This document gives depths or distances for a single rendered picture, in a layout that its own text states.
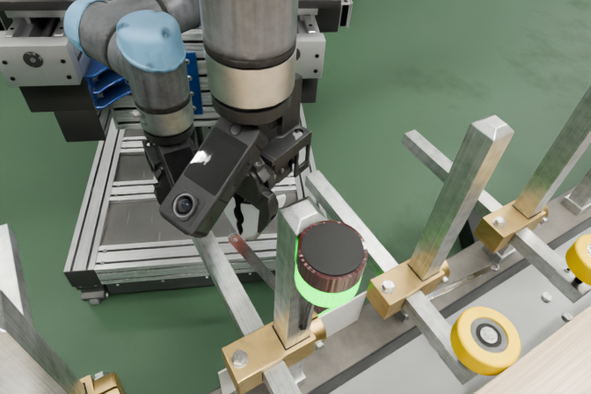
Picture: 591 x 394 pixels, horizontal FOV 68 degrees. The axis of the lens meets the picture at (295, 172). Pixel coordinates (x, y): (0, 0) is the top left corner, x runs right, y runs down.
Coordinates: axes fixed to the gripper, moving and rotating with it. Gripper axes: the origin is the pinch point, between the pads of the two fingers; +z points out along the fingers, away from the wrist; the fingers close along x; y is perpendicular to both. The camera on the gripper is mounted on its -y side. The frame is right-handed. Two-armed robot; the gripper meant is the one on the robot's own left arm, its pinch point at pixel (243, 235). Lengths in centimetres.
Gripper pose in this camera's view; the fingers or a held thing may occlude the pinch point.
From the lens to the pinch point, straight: 52.9
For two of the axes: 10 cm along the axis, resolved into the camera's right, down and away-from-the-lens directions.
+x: -7.7, -4.8, 4.1
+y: 6.3, -5.4, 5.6
